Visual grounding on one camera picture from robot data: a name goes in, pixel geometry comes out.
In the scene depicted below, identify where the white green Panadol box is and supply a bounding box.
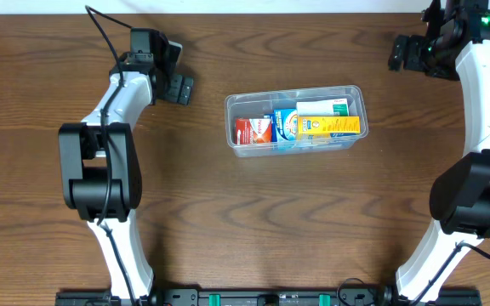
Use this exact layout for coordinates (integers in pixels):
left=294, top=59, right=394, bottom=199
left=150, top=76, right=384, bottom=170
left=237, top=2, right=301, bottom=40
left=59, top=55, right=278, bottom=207
left=296, top=98, right=349, bottom=116

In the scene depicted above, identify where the yellow medicine box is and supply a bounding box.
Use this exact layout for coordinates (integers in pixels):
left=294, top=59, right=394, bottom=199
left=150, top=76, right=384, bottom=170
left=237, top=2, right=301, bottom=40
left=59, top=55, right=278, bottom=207
left=297, top=116, right=361, bottom=135

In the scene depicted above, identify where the red Panadol ActiFast box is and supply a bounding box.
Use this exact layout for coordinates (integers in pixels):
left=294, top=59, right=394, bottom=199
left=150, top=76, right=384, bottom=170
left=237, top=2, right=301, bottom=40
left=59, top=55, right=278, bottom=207
left=235, top=118, right=272, bottom=145

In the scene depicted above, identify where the clear plastic container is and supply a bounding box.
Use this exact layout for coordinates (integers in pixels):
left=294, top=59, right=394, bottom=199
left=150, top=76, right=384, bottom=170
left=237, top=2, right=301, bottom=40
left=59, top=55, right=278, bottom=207
left=225, top=85, right=368, bottom=157

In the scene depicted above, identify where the blue fever patch box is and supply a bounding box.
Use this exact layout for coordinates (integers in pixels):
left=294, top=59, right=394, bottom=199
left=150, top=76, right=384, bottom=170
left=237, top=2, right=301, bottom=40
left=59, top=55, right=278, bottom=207
left=264, top=107, right=356, bottom=144

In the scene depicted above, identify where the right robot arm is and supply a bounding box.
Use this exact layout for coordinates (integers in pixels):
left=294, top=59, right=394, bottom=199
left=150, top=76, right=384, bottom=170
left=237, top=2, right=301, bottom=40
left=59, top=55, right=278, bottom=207
left=375, top=0, right=490, bottom=305

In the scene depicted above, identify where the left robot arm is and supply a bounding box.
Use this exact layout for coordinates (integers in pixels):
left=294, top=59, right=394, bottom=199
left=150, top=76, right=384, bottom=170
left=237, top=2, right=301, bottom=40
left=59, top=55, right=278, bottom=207
left=55, top=27, right=194, bottom=305

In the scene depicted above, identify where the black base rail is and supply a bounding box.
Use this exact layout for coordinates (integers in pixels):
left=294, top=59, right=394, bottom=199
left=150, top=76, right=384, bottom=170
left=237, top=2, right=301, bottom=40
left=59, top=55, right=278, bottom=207
left=54, top=286, right=482, bottom=306

